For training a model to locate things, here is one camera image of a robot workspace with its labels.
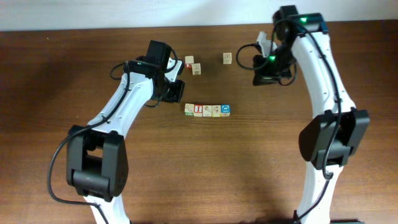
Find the wooden picture block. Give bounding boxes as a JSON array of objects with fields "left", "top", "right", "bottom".
[
  {"left": 203, "top": 105, "right": 213, "bottom": 117},
  {"left": 211, "top": 105, "right": 221, "bottom": 117}
]

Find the left black cable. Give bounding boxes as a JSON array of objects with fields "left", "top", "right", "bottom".
[{"left": 46, "top": 48, "right": 180, "bottom": 224}]

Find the green letter R block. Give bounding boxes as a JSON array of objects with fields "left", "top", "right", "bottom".
[{"left": 184, "top": 103, "right": 195, "bottom": 116}]

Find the red letter I block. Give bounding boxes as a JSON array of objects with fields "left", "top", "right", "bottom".
[{"left": 193, "top": 105, "right": 203, "bottom": 117}]

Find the letter K block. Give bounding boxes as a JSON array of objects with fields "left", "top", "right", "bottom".
[{"left": 192, "top": 63, "right": 201, "bottom": 75}]

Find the letter E block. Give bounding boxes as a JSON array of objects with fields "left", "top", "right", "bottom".
[{"left": 185, "top": 55, "right": 194, "bottom": 68}]

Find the blue letter D block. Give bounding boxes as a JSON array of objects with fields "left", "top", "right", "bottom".
[{"left": 221, "top": 105, "right": 231, "bottom": 117}]

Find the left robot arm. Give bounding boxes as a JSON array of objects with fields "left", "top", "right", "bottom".
[{"left": 66, "top": 40, "right": 185, "bottom": 223}]

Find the far right wooden block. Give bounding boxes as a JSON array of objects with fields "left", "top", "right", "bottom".
[{"left": 223, "top": 52, "right": 233, "bottom": 65}]

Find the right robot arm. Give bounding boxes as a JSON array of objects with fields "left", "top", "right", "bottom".
[{"left": 252, "top": 5, "right": 370, "bottom": 223}]

